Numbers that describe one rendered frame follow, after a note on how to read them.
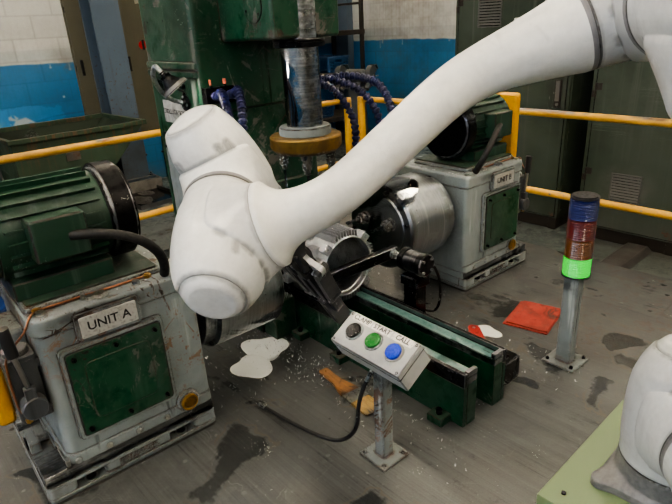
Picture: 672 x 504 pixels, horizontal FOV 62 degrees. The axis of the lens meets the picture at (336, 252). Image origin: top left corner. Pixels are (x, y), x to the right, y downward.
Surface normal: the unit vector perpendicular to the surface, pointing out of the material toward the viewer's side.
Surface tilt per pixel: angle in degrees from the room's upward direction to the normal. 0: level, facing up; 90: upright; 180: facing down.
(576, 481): 0
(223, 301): 113
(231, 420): 0
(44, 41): 90
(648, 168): 90
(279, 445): 0
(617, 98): 90
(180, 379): 89
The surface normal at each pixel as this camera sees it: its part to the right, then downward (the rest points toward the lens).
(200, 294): -0.02, 0.76
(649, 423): -1.00, -0.06
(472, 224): 0.65, 0.25
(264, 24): -0.75, 0.29
